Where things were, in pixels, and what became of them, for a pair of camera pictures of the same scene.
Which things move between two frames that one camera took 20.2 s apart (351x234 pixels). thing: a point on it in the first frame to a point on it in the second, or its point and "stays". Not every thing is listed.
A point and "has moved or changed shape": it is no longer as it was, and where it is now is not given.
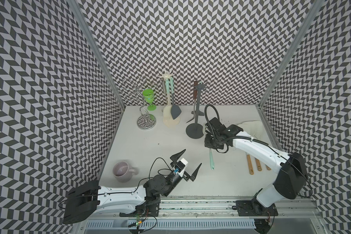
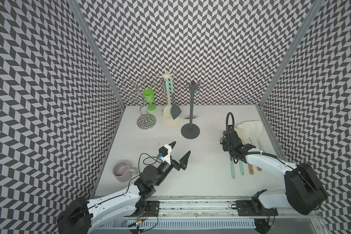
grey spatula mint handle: x=197 y=112 to x=233 y=170
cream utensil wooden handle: x=259 y=165 has moved or changed shape
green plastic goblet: x=148 y=94 stays
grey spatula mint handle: x=175 y=110 stays
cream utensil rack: x=170 y=123 stays
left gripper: x=186 y=176 to x=182 y=164
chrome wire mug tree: x=146 y=121 stays
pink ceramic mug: x=123 y=172 stays
